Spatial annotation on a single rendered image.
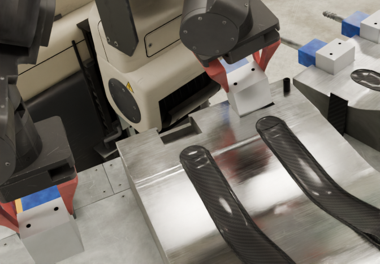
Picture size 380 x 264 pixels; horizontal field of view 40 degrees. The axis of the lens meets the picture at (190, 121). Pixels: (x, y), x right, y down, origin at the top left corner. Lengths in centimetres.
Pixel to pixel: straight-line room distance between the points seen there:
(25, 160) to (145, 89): 51
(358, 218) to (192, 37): 25
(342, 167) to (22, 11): 41
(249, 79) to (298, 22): 195
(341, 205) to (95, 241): 32
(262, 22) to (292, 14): 207
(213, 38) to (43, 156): 19
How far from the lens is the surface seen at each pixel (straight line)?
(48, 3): 42
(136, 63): 98
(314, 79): 82
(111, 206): 76
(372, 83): 83
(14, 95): 46
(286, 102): 73
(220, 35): 51
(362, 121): 77
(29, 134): 48
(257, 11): 64
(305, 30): 256
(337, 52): 83
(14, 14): 40
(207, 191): 63
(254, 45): 62
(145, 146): 69
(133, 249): 70
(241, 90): 67
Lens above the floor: 135
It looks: 40 degrees down
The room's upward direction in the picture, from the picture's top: 11 degrees counter-clockwise
